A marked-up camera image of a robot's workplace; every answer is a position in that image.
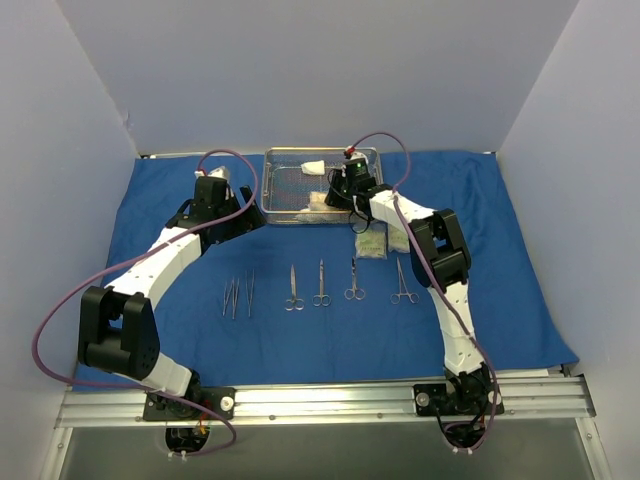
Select steel mesh instrument tray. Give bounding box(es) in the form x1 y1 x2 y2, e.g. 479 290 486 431
261 147 364 225

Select green paper packet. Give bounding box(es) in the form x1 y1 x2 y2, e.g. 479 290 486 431
355 223 387 260

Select cream gauze pack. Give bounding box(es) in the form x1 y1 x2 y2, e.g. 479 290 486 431
387 225 410 254

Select steel tweezers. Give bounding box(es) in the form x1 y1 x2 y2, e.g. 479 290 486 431
230 278 239 319
222 283 233 316
245 270 255 318

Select steel surgical scissors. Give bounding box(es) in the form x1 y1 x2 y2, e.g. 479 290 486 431
344 257 366 301

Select straight steel scissors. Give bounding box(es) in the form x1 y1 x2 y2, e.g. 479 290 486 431
312 260 331 307

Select steel hemostat clamp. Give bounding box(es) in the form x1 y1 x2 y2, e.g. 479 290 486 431
390 258 420 305

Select blue surgical drape cloth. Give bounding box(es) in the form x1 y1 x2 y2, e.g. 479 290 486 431
69 150 581 394

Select peach gauze pack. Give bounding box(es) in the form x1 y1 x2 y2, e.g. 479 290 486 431
308 191 331 211

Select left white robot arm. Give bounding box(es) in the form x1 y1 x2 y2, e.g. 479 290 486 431
78 167 266 419

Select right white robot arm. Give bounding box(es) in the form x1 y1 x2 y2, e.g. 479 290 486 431
325 151 500 413

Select white gauze roll middle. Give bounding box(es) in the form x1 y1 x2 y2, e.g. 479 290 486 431
301 160 325 176

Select white gauze pad front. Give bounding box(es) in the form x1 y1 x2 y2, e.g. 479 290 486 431
298 208 331 221

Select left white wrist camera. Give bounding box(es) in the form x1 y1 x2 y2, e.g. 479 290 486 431
194 166 231 182

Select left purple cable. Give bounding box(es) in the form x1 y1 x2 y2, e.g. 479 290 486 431
30 149 260 457

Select purple cable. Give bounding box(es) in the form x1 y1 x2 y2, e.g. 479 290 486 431
30 149 260 457
343 131 500 454

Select black wrist loop cable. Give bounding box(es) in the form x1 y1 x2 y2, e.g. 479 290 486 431
349 207 376 235

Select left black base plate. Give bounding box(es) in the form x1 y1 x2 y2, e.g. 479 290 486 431
142 387 236 422

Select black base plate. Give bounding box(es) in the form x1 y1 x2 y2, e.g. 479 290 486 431
142 387 236 422
412 381 492 417

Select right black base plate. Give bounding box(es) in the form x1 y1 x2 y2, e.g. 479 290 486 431
412 381 492 417

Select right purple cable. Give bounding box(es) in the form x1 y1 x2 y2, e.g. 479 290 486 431
343 131 500 454

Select aluminium front rail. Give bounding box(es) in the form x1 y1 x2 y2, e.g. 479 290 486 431
56 376 595 428

